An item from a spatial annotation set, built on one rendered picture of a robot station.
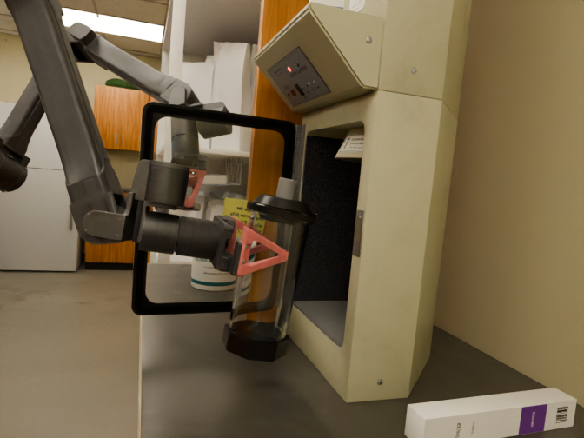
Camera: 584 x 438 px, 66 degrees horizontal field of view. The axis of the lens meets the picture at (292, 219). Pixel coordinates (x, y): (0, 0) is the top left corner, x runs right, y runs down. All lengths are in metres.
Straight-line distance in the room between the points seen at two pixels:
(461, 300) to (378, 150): 0.59
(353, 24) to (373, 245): 0.31
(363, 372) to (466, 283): 0.49
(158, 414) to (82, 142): 0.39
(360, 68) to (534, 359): 0.66
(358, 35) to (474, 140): 0.57
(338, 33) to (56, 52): 0.39
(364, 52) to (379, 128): 0.11
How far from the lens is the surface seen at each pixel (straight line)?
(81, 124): 0.69
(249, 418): 0.68
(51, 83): 0.72
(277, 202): 0.64
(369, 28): 0.69
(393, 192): 0.69
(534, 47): 1.10
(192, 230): 0.64
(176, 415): 0.68
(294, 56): 0.78
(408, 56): 0.71
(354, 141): 0.78
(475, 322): 1.14
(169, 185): 0.63
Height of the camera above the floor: 1.27
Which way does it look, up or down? 5 degrees down
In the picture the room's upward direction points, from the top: 5 degrees clockwise
